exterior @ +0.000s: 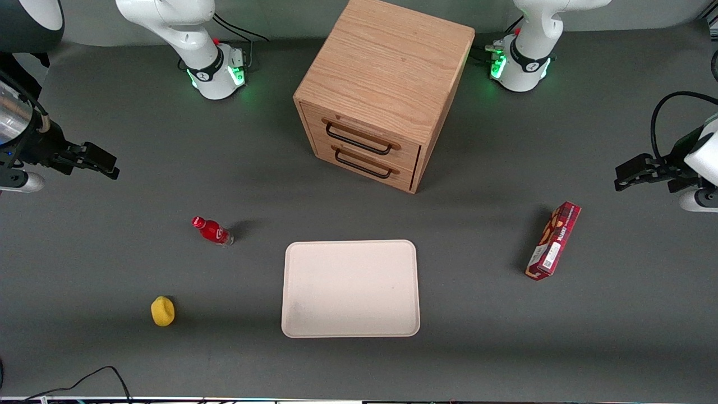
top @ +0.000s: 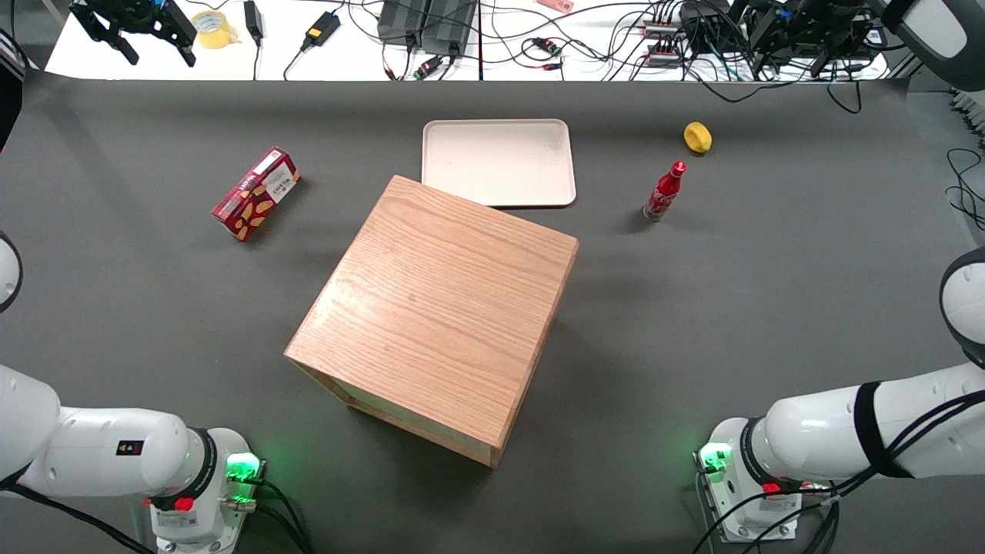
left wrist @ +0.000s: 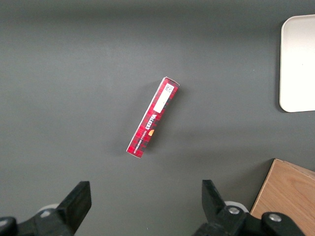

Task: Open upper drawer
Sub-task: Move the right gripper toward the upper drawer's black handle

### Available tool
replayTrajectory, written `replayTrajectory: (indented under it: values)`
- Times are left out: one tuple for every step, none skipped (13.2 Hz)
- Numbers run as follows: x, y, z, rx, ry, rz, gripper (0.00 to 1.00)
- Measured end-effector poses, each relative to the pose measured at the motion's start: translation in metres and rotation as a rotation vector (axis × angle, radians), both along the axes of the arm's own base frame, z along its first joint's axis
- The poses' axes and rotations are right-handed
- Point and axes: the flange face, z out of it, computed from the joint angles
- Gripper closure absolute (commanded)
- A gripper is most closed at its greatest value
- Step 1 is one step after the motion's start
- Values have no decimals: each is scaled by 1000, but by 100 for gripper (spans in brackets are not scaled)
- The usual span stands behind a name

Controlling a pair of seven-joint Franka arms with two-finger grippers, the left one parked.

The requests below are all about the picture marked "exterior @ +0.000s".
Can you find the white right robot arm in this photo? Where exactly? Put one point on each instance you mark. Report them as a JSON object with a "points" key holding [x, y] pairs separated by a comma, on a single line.
{"points": [[168, 22]]}

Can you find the oak wooden drawer cabinet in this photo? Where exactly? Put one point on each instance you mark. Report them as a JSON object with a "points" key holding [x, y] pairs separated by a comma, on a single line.
{"points": [[387, 62]]}

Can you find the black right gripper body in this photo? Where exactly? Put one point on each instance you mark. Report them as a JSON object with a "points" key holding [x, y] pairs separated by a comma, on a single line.
{"points": [[40, 147]]}

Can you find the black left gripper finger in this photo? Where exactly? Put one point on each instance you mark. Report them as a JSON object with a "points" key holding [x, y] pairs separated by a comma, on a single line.
{"points": [[631, 183], [634, 167]]}

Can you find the yellow lemon toy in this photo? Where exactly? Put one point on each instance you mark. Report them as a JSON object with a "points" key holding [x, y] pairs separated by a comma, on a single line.
{"points": [[162, 312]]}

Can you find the wooden drawer with shallow front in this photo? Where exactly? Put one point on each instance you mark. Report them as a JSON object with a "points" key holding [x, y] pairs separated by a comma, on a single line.
{"points": [[314, 120]]}

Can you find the red soda bottle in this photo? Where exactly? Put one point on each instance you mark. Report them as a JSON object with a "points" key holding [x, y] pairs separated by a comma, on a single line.
{"points": [[213, 230]]}

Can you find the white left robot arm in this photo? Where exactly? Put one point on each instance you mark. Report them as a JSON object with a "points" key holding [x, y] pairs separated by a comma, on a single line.
{"points": [[527, 62]]}

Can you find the red cookie box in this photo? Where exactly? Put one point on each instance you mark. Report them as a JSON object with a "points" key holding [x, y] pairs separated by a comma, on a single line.
{"points": [[554, 241]]}

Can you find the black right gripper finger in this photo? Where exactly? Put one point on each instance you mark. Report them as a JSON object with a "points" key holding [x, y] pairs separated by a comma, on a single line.
{"points": [[98, 170], [101, 157]]}

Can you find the beige rectangular tray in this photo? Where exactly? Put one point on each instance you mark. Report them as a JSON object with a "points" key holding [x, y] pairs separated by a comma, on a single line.
{"points": [[350, 289]]}

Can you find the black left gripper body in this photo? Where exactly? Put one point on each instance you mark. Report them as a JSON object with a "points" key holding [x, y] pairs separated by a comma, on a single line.
{"points": [[671, 168]]}

